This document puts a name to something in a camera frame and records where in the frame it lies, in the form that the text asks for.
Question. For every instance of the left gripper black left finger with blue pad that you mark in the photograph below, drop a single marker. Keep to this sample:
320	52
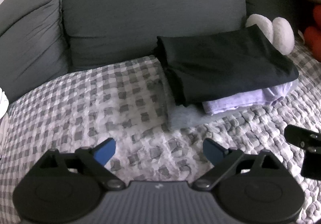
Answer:
62	187

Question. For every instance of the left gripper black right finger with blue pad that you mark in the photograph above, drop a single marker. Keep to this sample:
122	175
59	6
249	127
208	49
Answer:
250	187

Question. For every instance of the white plush toy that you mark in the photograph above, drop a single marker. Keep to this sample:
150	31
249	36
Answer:
278	31

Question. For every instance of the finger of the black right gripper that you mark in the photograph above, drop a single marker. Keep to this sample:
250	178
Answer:
301	137

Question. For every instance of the lavender folded garment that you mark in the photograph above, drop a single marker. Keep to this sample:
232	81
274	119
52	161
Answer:
263	97

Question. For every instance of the grey checked quilt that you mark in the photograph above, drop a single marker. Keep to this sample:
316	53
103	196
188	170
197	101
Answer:
125	101

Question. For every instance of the orange plush pumpkin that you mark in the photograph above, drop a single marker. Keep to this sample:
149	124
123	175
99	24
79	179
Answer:
312	35

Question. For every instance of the black garment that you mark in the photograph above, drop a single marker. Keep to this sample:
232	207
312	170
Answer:
211	67

